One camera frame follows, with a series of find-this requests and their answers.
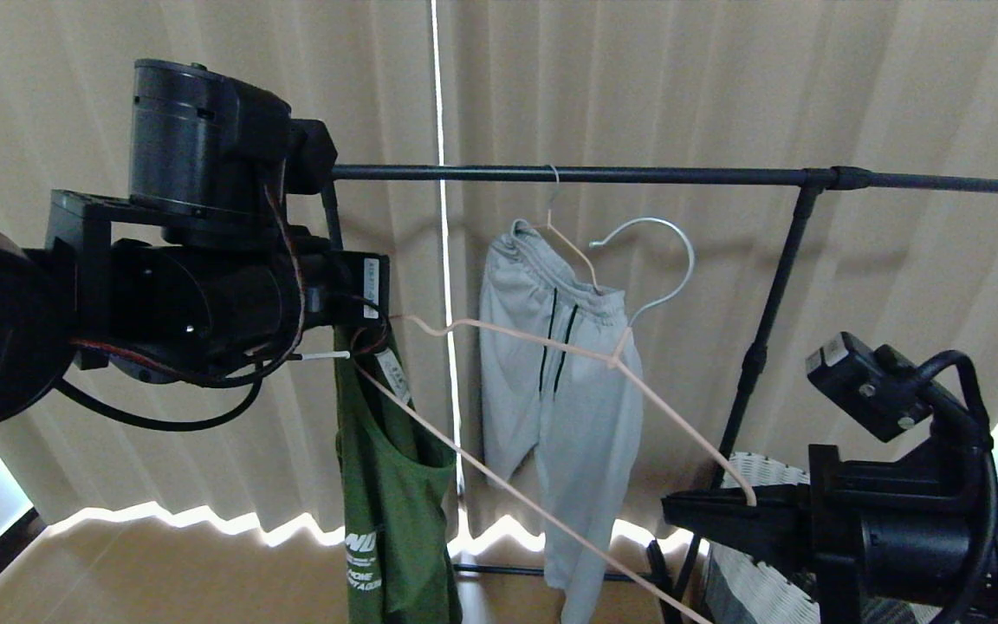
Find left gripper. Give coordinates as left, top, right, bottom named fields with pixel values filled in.
left=109, top=238, right=392, bottom=372

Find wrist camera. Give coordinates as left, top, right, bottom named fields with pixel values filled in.
left=805, top=332, right=998, bottom=514
left=287, top=119, right=340, bottom=196

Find green garment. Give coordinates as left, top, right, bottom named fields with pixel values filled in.
left=333, top=325, right=463, bottom=624

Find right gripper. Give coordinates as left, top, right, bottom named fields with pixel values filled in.
left=807, top=444, right=998, bottom=624

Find white laundry basket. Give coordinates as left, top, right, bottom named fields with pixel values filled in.
left=703, top=451, right=942, bottom=624

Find pink clothes hanger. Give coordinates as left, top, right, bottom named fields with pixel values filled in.
left=352, top=217, right=758, bottom=624
left=534, top=165, right=604, bottom=294

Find black cable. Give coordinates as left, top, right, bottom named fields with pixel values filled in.
left=53, top=368, right=266, bottom=432
left=915, top=349, right=998, bottom=624

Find black clothes rack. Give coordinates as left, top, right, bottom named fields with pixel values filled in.
left=317, top=165, right=998, bottom=624

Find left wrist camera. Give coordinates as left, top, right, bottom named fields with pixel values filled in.
left=287, top=119, right=340, bottom=196

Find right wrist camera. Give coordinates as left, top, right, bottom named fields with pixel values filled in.
left=805, top=332, right=998, bottom=514

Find pale grey shorts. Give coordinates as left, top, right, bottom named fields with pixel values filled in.
left=477, top=218, right=645, bottom=624

